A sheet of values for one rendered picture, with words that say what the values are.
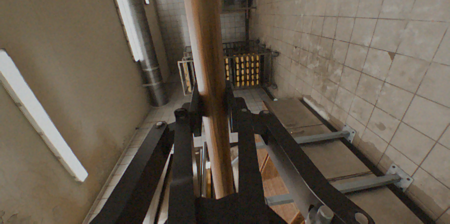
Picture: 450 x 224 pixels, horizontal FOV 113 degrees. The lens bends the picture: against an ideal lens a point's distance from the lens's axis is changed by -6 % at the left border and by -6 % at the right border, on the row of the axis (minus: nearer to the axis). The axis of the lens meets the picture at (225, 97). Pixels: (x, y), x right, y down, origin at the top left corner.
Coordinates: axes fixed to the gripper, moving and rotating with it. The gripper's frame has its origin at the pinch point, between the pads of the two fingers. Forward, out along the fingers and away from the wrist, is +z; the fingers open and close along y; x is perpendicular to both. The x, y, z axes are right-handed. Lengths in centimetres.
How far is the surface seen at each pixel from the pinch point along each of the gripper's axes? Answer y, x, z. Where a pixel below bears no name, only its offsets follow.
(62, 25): -143, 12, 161
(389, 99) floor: 119, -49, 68
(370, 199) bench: 91, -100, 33
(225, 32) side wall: 44, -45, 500
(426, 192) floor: 120, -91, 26
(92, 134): -142, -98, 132
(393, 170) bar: 119, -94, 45
